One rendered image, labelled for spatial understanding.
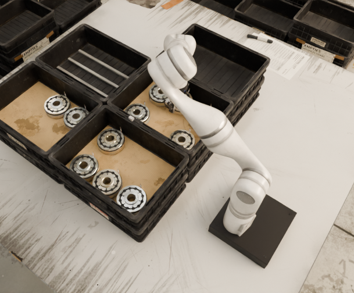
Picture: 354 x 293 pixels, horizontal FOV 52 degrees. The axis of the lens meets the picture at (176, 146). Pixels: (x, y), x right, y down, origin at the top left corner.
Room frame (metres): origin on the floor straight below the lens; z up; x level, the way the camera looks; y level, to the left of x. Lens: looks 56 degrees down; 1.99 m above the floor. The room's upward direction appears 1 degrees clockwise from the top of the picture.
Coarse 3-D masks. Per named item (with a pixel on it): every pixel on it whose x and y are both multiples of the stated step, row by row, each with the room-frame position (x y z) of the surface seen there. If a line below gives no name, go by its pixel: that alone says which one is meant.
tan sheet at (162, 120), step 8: (144, 96) 1.03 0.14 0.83; (152, 104) 0.98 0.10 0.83; (152, 112) 0.94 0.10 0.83; (160, 112) 0.94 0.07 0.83; (168, 112) 0.94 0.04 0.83; (152, 120) 0.90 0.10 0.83; (160, 120) 0.90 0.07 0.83; (168, 120) 0.90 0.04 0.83; (176, 120) 0.90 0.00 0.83; (184, 120) 0.90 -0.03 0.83; (160, 128) 0.86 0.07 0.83; (168, 128) 0.86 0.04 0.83; (176, 128) 0.86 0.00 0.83; (184, 128) 0.86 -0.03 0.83; (192, 128) 0.86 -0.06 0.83; (168, 136) 0.82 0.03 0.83
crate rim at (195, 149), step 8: (144, 72) 1.07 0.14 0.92; (192, 80) 1.03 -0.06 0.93; (208, 88) 0.99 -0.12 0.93; (216, 96) 0.95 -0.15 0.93; (112, 104) 0.90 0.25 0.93; (232, 104) 0.91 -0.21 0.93; (120, 112) 0.86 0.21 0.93; (136, 120) 0.82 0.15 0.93; (152, 128) 0.79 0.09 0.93; (160, 136) 0.75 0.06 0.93; (200, 144) 0.72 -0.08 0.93; (192, 152) 0.69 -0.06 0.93
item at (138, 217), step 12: (108, 108) 0.88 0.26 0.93; (144, 132) 0.77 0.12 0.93; (60, 144) 0.71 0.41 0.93; (168, 144) 0.72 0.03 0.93; (48, 156) 0.66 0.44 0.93; (60, 168) 0.61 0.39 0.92; (180, 168) 0.62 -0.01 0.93; (84, 180) 0.57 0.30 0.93; (168, 180) 0.57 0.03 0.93; (96, 192) 0.52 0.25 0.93; (156, 192) 0.53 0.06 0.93; (108, 204) 0.49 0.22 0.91; (132, 216) 0.44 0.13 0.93
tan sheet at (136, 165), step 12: (96, 144) 0.78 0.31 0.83; (132, 144) 0.78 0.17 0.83; (96, 156) 0.72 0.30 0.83; (108, 156) 0.72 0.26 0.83; (120, 156) 0.72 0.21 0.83; (132, 156) 0.73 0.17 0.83; (144, 156) 0.73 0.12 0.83; (156, 156) 0.73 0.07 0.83; (108, 168) 0.67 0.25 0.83; (120, 168) 0.67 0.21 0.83; (132, 168) 0.68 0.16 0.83; (144, 168) 0.68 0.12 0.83; (156, 168) 0.68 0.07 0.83; (168, 168) 0.68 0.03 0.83; (132, 180) 0.62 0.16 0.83; (144, 180) 0.63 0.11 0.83; (156, 180) 0.63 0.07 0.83
